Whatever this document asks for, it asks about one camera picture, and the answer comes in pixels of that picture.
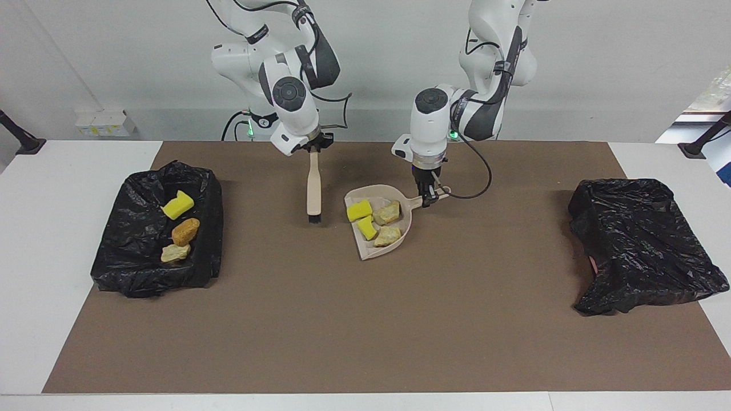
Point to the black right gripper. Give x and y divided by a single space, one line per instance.
321 138

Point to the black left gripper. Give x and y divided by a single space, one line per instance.
427 176

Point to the beige hand brush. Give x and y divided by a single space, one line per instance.
314 188

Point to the pale crumbly bread chunk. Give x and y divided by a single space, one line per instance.
388 213
388 236

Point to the beige plastic dustpan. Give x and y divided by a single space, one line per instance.
400 240

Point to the yellow sponge piece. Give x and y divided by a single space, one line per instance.
367 228
178 205
359 210

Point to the brown bread roll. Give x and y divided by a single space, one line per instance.
185 231

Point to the striped croissant piece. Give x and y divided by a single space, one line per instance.
175 253

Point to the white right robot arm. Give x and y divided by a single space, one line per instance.
300 123

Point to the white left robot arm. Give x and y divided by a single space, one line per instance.
428 137

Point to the pink bin edge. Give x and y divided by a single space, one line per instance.
594 264

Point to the black bag trash bin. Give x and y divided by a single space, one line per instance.
131 251

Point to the empty black bag bin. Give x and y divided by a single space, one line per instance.
645 245

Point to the brown table mat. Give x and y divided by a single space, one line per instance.
400 319

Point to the white wall socket box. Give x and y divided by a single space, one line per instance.
105 123

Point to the black clamp mount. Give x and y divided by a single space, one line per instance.
699 145
23 140

